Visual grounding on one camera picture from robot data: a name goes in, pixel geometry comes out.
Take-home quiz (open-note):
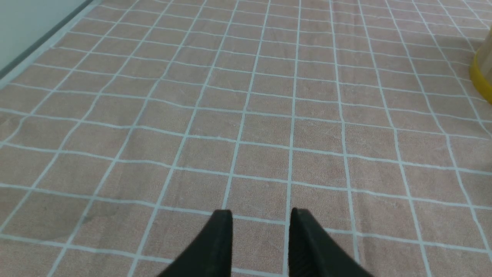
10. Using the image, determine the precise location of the pink checkered tablecloth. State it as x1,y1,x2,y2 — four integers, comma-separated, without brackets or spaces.
0,0,491,277

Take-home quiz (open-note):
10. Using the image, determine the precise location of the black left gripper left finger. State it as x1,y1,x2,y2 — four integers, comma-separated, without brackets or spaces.
158,209,233,277

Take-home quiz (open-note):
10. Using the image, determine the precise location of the yellow-rimmed bamboo steamer basket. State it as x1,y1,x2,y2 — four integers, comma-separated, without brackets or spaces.
469,29,492,104

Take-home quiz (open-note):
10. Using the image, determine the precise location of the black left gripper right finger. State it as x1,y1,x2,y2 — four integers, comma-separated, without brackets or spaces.
289,207,371,277

